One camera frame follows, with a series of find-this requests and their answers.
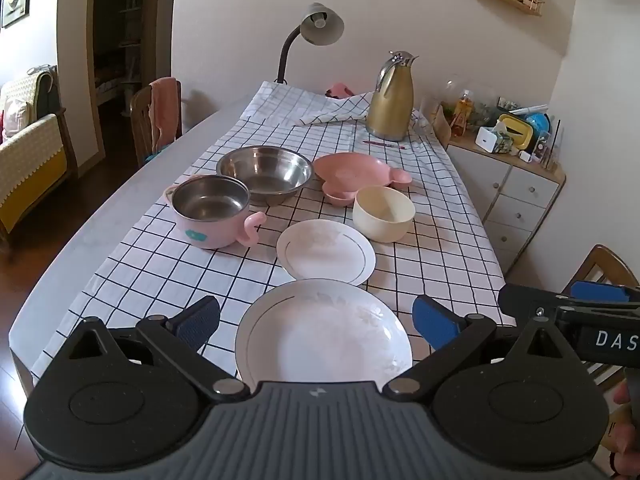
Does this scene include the yellow box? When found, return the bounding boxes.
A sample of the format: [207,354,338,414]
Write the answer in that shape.
[497,114,535,150]

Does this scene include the person's right hand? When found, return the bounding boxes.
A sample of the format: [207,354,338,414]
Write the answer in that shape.
[606,381,640,467]

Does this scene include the glass jar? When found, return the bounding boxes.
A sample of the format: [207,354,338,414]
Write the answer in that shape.
[440,77,481,138]

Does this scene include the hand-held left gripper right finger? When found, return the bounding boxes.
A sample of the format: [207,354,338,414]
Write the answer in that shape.
[382,294,563,403]

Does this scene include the stainless steel bowl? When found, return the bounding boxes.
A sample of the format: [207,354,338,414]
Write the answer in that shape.
[216,145,314,207]

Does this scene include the white drawer cabinet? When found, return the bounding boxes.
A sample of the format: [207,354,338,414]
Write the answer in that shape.
[445,125,567,273]

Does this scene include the cream bowl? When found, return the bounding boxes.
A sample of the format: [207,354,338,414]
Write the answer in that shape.
[352,185,417,244]

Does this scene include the black and white checked tablecloth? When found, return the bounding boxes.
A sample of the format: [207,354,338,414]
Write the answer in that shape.
[31,80,516,386]

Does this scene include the white tissue box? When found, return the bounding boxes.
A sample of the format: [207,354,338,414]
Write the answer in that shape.
[475,126,511,155]

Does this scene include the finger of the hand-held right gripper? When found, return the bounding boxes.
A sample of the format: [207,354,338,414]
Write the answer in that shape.
[498,284,640,326]
[570,281,640,305]

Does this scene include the pink eared plate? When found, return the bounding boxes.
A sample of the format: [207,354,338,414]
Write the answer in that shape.
[313,152,414,207]

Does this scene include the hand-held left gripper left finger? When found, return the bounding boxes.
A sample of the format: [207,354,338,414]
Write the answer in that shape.
[62,295,251,403]

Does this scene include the large white plate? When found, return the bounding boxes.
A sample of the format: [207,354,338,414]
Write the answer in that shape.
[235,278,413,386]

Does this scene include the pink towel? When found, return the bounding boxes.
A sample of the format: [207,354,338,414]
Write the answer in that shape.
[150,77,182,153]

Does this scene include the dark bookshelf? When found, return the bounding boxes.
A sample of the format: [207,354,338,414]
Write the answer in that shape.
[92,0,151,106]

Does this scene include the gold thermos jug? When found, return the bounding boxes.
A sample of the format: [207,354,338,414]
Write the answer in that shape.
[365,51,420,142]

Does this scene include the grey gooseneck desk lamp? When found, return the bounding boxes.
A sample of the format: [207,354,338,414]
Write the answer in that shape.
[276,2,345,85]

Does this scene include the wooden chair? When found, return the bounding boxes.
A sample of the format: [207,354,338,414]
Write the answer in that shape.
[562,244,640,391]
[130,77,183,168]

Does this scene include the sofa with cream cover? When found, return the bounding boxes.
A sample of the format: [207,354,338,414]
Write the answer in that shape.
[0,65,78,246]

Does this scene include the small white plate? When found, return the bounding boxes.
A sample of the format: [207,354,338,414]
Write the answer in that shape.
[276,219,377,286]

